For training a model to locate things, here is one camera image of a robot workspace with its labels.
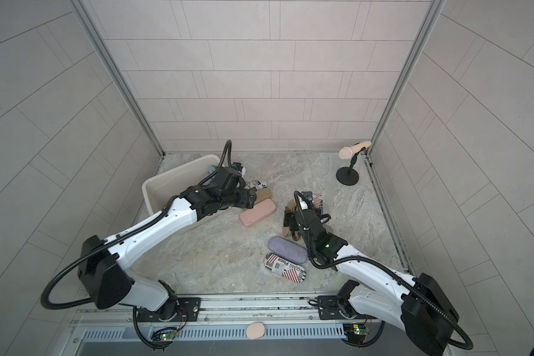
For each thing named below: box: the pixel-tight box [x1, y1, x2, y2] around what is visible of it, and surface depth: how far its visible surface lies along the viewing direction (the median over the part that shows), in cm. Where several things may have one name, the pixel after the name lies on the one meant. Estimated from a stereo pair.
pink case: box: [239, 198, 277, 228], surface depth 94 cm
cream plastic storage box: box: [141, 154, 222, 216], surface depth 90 cm
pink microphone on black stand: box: [335, 140, 372, 186], surface depth 107 cm
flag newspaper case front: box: [264, 252, 307, 284], surface depth 79 cm
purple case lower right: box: [267, 235, 308, 265], surface depth 84 cm
